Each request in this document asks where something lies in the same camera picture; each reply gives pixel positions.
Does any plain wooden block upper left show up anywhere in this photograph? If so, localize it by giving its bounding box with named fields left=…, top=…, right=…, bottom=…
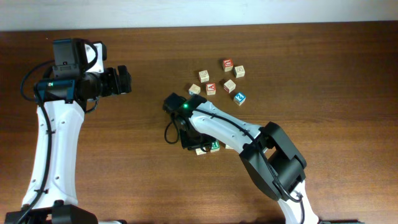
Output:
left=198, top=70, right=210, bottom=83

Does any wooden block blue side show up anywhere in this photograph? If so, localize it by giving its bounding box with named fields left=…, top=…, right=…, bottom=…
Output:
left=188, top=84, right=201, bottom=95

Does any red letter U block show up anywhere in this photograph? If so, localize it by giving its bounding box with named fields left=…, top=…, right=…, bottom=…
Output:
left=222, top=59, right=234, bottom=72

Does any red letter A block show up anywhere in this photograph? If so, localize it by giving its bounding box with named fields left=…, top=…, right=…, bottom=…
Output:
left=206, top=83, right=216, bottom=95

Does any plain wooden block top right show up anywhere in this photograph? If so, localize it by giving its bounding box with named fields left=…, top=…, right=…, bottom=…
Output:
left=234, top=65, right=246, bottom=78

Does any blue number 2 block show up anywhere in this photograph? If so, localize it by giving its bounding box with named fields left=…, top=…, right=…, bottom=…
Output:
left=233, top=92, right=246, bottom=106

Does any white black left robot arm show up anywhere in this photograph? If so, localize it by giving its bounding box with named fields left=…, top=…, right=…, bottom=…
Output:
left=5, top=39, right=132, bottom=223

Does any plain wooden block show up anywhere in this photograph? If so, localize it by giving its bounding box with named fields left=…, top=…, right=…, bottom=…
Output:
left=198, top=70, right=210, bottom=83
left=234, top=65, right=246, bottom=78

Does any green letter B block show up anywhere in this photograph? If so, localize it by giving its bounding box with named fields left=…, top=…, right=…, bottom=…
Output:
left=210, top=140, right=220, bottom=152

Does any wooden block red side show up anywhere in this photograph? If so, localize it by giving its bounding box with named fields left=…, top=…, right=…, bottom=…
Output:
left=223, top=80, right=236, bottom=93

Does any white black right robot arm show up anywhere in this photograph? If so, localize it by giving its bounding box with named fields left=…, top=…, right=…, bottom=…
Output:
left=162, top=93, right=320, bottom=223

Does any wooden block green side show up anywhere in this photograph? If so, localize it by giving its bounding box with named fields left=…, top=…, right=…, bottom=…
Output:
left=195, top=148, right=206, bottom=156

